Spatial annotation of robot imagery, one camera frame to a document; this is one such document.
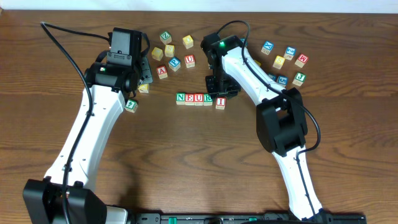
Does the red I block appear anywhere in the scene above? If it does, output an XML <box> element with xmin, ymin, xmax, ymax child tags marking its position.
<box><xmin>216</xmin><ymin>97</ymin><xmax>226</xmax><ymax>110</ymax></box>

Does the green R block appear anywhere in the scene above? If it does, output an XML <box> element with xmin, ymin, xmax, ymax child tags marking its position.
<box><xmin>203</xmin><ymin>94</ymin><xmax>213</xmax><ymax>106</ymax></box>

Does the red U block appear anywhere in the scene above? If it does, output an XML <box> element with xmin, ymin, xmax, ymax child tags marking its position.
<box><xmin>194</xmin><ymin>93</ymin><xmax>204</xmax><ymax>106</ymax></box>
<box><xmin>184</xmin><ymin>55</ymin><xmax>195</xmax><ymax>68</ymax></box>

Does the red E block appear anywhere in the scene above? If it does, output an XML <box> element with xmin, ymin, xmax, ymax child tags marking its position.
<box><xmin>185</xmin><ymin>93</ymin><xmax>195</xmax><ymax>105</ymax></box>

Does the green N block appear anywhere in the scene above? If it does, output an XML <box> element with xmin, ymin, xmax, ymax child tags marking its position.
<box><xmin>175</xmin><ymin>92</ymin><xmax>186</xmax><ymax>105</ymax></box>

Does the blue P block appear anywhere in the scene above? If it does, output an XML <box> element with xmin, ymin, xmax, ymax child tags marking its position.
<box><xmin>169</xmin><ymin>57</ymin><xmax>181</xmax><ymax>72</ymax></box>

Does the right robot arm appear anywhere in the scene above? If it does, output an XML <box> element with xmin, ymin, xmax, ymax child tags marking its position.
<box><xmin>200</xmin><ymin>32</ymin><xmax>322</xmax><ymax>221</ymax></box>

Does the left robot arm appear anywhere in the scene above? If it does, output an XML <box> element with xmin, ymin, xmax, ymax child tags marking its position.
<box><xmin>22</xmin><ymin>27</ymin><xmax>152</xmax><ymax>223</ymax></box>

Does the yellow block beside R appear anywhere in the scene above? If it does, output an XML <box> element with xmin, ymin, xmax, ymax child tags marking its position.
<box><xmin>137</xmin><ymin>83</ymin><xmax>149</xmax><ymax>93</ymax></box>

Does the red A block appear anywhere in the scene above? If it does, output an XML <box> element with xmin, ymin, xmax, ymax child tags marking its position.
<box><xmin>156</xmin><ymin>65</ymin><xmax>168</xmax><ymax>79</ymax></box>

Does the yellow block near J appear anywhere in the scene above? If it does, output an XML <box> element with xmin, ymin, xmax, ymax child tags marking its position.
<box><xmin>151</xmin><ymin>47</ymin><xmax>164</xmax><ymax>61</ymax></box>

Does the green 4 block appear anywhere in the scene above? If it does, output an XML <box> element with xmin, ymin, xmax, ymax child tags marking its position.
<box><xmin>124</xmin><ymin>99</ymin><xmax>138</xmax><ymax>113</ymax></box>

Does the yellow S block left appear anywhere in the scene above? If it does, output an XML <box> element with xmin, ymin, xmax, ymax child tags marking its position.
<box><xmin>164</xmin><ymin>44</ymin><xmax>175</xmax><ymax>58</ymax></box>

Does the yellow s block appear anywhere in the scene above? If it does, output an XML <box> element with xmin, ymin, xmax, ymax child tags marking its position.
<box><xmin>272</xmin><ymin>55</ymin><xmax>285</xmax><ymax>70</ymax></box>
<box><xmin>164</xmin><ymin>44</ymin><xmax>175</xmax><ymax>58</ymax></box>

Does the green Z block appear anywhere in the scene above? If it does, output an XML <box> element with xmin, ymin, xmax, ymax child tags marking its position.
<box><xmin>160</xmin><ymin>31</ymin><xmax>172</xmax><ymax>45</ymax></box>

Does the yellow block top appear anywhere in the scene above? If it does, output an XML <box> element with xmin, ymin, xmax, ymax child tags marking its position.
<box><xmin>183</xmin><ymin>35</ymin><xmax>194</xmax><ymax>49</ymax></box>

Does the blue I block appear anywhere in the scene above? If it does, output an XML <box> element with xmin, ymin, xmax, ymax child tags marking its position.
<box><xmin>268</xmin><ymin>73</ymin><xmax>277</xmax><ymax>81</ymax></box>

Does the blue X block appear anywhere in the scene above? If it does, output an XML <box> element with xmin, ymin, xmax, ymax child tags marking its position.
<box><xmin>261</xmin><ymin>41</ymin><xmax>274</xmax><ymax>55</ymax></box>

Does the blue 5 block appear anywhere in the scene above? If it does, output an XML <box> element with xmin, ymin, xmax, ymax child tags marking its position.
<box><xmin>277</xmin><ymin>75</ymin><xmax>289</xmax><ymax>87</ymax></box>

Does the yellow S block right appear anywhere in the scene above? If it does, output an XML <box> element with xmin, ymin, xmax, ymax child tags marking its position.
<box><xmin>272</xmin><ymin>55</ymin><xmax>285</xmax><ymax>70</ymax></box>

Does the blue 2 block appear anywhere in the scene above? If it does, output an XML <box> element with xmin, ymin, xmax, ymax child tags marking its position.
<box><xmin>283</xmin><ymin>46</ymin><xmax>296</xmax><ymax>60</ymax></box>

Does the green J block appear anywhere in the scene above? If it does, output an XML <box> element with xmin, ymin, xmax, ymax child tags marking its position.
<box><xmin>292</xmin><ymin>72</ymin><xmax>307</xmax><ymax>86</ymax></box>

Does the red M block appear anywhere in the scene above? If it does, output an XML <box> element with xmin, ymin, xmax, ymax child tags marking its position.
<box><xmin>295</xmin><ymin>54</ymin><xmax>308</xmax><ymax>68</ymax></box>

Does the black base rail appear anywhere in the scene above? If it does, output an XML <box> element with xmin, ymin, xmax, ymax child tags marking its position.
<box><xmin>105</xmin><ymin>211</ymin><xmax>368</xmax><ymax>224</ymax></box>

